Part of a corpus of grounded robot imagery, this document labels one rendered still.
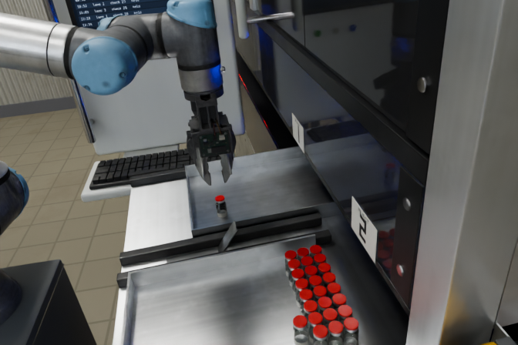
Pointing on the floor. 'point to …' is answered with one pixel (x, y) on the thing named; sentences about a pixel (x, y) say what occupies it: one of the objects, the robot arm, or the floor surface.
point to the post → (471, 162)
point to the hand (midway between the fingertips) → (216, 175)
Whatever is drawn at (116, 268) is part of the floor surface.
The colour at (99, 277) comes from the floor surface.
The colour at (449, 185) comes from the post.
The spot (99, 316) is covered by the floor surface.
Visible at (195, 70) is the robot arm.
